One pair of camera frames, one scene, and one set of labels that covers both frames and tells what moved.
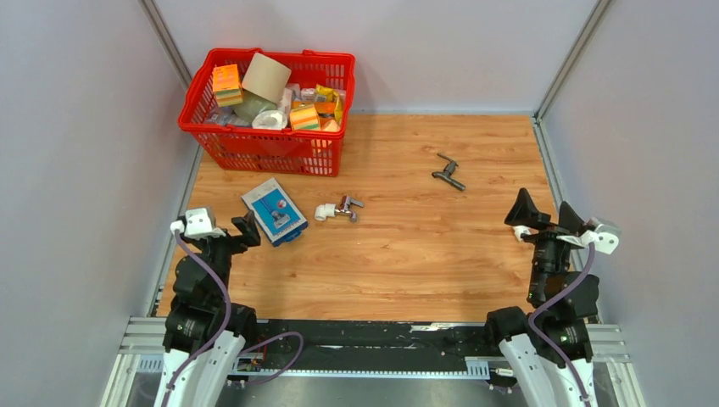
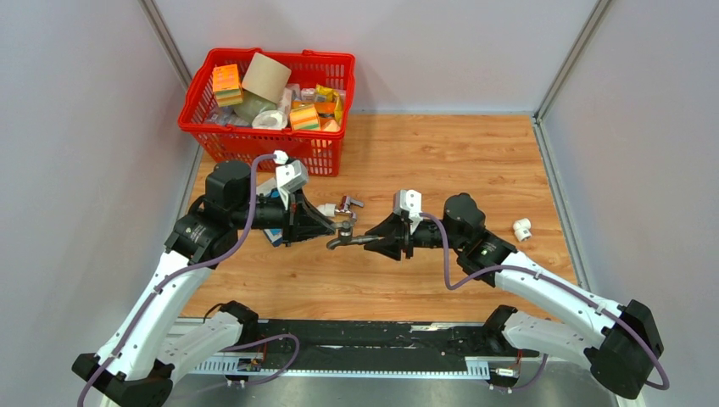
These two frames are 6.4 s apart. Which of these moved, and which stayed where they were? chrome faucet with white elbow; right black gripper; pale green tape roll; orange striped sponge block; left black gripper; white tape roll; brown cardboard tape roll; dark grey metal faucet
Moved: left black gripper; right black gripper; dark grey metal faucet
Stayed: brown cardboard tape roll; white tape roll; orange striped sponge block; chrome faucet with white elbow; pale green tape roll
